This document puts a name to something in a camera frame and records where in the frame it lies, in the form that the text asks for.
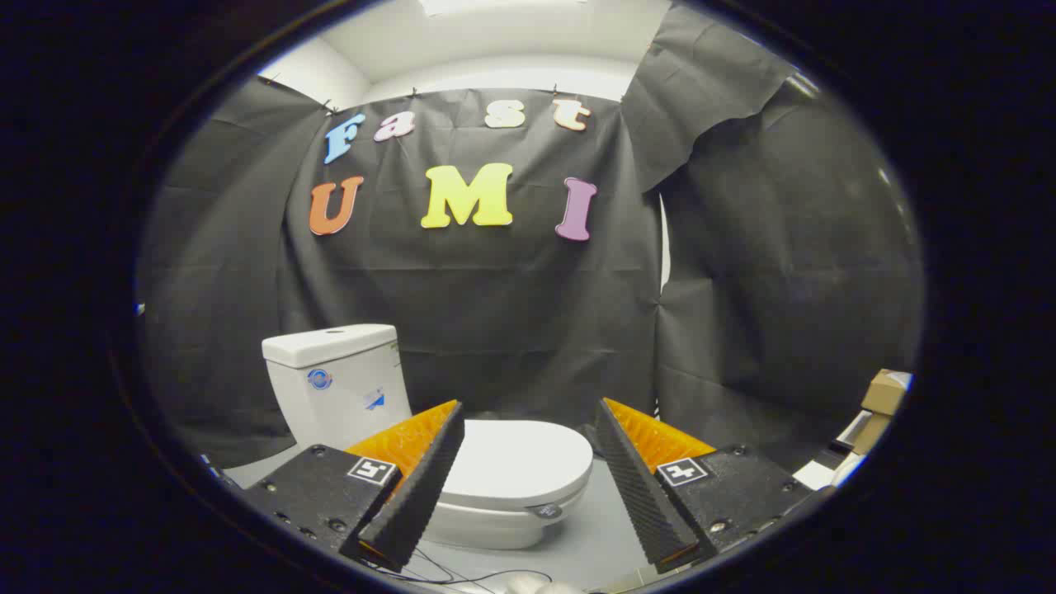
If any white flat board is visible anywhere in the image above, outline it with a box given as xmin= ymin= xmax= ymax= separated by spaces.
xmin=794 ymin=460 xmax=841 ymax=493

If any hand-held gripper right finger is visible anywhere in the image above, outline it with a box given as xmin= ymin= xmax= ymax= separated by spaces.
xmin=595 ymin=398 xmax=834 ymax=575

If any black backdrop cloth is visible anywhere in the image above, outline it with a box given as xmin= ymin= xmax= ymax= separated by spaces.
xmin=136 ymin=0 xmax=925 ymax=473

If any thin black cable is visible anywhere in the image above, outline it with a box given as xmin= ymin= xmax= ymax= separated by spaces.
xmin=363 ymin=546 xmax=555 ymax=588

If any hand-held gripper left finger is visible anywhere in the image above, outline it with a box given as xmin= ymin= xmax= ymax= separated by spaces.
xmin=238 ymin=400 xmax=466 ymax=573

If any brown cardboard box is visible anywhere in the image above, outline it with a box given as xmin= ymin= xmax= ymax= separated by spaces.
xmin=860 ymin=369 xmax=913 ymax=417
xmin=851 ymin=412 xmax=893 ymax=457

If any white toilet lid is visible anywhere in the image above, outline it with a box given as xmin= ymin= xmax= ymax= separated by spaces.
xmin=444 ymin=419 xmax=595 ymax=521

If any white toilet with tank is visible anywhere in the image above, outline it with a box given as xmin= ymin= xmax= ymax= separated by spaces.
xmin=262 ymin=323 xmax=578 ymax=551

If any white toilet seat ring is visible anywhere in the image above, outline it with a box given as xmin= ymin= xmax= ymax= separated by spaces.
xmin=429 ymin=495 xmax=578 ymax=530

